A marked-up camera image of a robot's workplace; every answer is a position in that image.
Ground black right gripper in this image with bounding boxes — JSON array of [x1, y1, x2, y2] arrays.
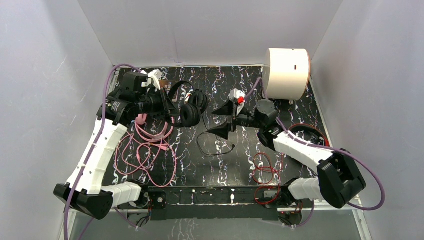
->
[[207, 98, 265, 140]]

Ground thin black headphone cable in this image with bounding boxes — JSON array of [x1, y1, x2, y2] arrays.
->
[[196, 115, 237, 158]]

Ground black on-ear headphones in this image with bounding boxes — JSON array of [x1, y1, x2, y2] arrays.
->
[[165, 89, 209, 128]]

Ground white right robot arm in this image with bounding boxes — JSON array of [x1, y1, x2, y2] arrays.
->
[[209, 99, 366, 209]]

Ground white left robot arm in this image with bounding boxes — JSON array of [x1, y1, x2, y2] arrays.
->
[[53, 69, 175, 220]]

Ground pink over-ear headphones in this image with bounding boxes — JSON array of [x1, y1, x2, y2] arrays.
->
[[134, 113, 174, 143]]

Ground red and black headphones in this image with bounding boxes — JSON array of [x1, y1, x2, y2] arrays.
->
[[288, 123, 330, 147]]

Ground dark paperback book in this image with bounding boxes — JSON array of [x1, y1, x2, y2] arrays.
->
[[159, 79, 179, 103]]

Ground white cylindrical container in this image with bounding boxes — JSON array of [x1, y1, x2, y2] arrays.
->
[[262, 48, 311, 101]]

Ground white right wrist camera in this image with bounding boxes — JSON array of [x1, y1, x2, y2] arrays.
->
[[228, 88, 246, 116]]

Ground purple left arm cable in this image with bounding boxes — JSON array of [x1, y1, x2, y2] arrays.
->
[[62, 63, 142, 240]]

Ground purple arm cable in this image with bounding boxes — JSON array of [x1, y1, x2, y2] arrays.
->
[[243, 77, 387, 212], [62, 63, 142, 240]]

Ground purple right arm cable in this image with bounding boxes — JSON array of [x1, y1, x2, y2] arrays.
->
[[243, 77, 387, 212]]

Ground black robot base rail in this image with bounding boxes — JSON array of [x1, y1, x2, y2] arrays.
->
[[114, 185, 316, 222]]

